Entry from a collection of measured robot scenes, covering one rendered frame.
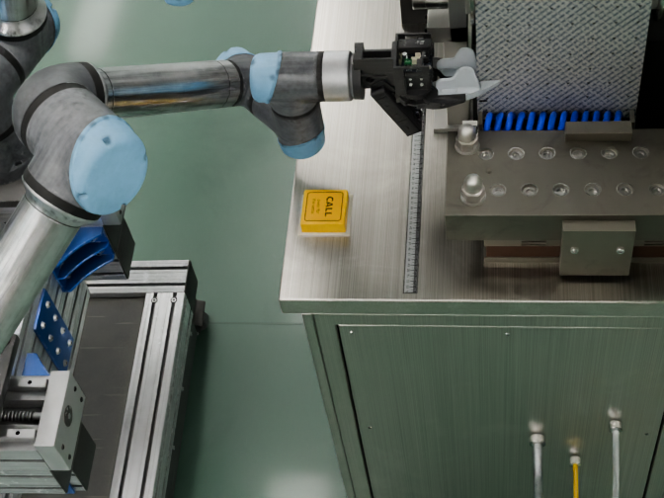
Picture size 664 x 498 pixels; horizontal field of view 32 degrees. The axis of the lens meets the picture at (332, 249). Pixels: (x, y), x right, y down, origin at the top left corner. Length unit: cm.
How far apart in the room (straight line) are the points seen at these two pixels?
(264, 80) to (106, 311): 109
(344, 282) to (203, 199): 136
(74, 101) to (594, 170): 73
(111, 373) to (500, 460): 89
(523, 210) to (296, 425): 115
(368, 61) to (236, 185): 145
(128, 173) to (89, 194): 6
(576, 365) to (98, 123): 85
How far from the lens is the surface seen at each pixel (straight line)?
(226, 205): 306
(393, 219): 183
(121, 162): 153
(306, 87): 172
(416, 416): 207
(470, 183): 165
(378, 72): 171
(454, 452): 219
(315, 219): 181
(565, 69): 173
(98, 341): 265
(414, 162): 190
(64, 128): 154
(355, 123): 197
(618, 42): 170
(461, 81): 171
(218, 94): 182
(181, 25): 357
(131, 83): 172
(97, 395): 258
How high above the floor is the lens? 235
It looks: 54 degrees down
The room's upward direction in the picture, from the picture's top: 11 degrees counter-clockwise
